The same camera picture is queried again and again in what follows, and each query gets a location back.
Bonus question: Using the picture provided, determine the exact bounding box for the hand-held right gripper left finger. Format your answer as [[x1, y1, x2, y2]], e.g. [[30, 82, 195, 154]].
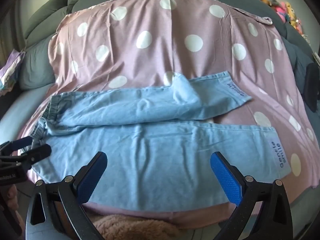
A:
[[25, 151, 108, 240]]

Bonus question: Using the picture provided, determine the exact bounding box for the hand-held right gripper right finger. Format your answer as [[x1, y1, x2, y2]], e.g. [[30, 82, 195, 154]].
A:
[[210, 151, 293, 240]]

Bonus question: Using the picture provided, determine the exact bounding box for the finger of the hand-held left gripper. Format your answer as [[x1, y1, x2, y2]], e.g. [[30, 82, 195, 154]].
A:
[[11, 144, 52, 167], [0, 135, 35, 156]]

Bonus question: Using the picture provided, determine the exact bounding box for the light blue t-shirt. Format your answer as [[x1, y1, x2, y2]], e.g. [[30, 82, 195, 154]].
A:
[[29, 71, 292, 212]]

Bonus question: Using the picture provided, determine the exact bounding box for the light blue bed sheet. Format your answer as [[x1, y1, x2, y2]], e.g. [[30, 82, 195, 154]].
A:
[[0, 86, 54, 144]]

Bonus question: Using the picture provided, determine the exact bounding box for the fluffy brown blanket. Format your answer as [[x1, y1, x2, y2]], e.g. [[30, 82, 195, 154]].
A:
[[92, 214, 180, 240]]

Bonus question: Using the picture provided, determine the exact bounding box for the purple patterned pillow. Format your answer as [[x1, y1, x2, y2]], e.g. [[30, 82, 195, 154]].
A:
[[0, 49, 27, 97]]

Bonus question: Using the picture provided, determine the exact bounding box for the grey pillow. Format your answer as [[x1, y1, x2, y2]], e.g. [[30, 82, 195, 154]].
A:
[[19, 37, 56, 91]]

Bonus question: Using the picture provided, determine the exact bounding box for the black chair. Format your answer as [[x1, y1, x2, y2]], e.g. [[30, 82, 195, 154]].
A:
[[302, 62, 320, 115]]

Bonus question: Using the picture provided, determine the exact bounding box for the grey sofa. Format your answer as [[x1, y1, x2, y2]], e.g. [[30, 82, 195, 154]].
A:
[[15, 0, 314, 58]]

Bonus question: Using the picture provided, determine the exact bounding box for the dark blue cloth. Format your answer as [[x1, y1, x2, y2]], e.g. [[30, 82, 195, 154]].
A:
[[282, 37, 316, 93]]

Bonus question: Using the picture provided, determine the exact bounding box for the pink polka dot blanket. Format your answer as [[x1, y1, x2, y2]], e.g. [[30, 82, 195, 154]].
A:
[[21, 0, 317, 230]]

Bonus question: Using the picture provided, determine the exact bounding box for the pile of plush toys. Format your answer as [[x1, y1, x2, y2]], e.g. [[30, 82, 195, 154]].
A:
[[236, 0, 304, 34]]

